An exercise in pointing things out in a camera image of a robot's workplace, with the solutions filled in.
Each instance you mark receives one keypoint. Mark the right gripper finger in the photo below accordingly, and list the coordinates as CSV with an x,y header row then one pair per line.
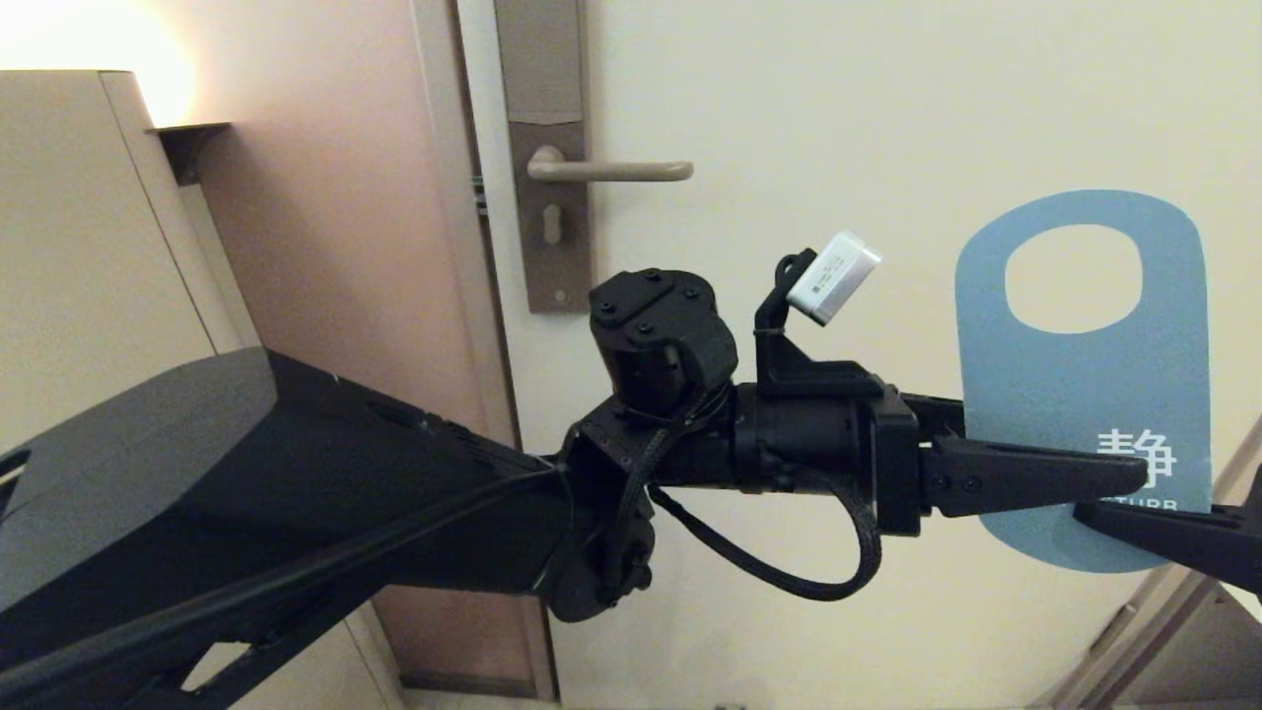
x,y
1256,498
1203,542

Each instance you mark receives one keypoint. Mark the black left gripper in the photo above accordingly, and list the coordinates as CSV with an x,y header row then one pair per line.
x,y
808,439

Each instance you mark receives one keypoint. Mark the blue and white door hanger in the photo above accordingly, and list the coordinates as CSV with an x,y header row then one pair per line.
x,y
1065,394

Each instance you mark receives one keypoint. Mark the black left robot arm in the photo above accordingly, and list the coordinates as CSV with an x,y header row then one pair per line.
x,y
246,493

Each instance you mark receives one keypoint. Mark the white room door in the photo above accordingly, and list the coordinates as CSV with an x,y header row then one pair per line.
x,y
838,99

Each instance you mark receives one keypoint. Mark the metal door latch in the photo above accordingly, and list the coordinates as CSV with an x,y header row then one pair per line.
x,y
480,192

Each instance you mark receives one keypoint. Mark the beige keyhole cover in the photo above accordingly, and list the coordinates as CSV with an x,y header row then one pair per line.
x,y
552,225

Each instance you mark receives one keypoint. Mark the dark baseboard strip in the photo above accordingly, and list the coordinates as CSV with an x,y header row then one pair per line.
x,y
463,685

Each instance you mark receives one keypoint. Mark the brown metal lock plate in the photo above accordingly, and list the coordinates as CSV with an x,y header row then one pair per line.
x,y
552,69

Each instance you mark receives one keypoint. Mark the beige cabinet panel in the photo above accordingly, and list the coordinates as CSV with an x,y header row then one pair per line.
x,y
79,217

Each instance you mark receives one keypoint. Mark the small brown frame hinge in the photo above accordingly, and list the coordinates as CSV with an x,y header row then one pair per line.
x,y
1114,629

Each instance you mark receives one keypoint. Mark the brown wooden side frame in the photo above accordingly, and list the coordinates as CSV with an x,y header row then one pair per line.
x,y
1134,651

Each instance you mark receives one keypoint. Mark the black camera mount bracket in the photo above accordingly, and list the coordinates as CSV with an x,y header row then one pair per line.
x,y
789,370

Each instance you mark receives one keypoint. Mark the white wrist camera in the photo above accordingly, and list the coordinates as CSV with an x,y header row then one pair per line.
x,y
833,278

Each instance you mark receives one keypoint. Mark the beige door frame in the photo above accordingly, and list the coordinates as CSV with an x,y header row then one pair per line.
x,y
455,197

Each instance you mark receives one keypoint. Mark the dark wall light ledge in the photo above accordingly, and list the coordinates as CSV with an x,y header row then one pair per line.
x,y
192,146

